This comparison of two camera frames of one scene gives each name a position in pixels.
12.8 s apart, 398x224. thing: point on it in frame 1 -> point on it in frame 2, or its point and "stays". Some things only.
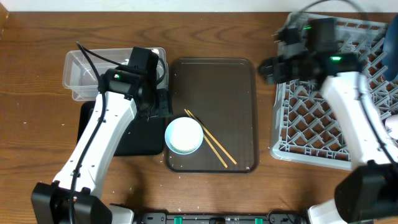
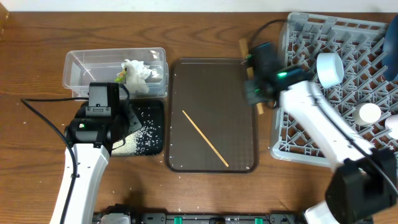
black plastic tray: x=144 y=136 stays
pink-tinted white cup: x=391 y=126 stays
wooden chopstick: x=234 y=161 -> x=244 y=47
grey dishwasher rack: x=305 y=129 stays
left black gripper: x=164 y=107 -> x=134 y=122
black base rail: x=272 y=218 stays
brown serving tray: x=222 y=93 stays
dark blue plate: x=390 y=54 stays
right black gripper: x=274 y=67 -> x=254 y=98
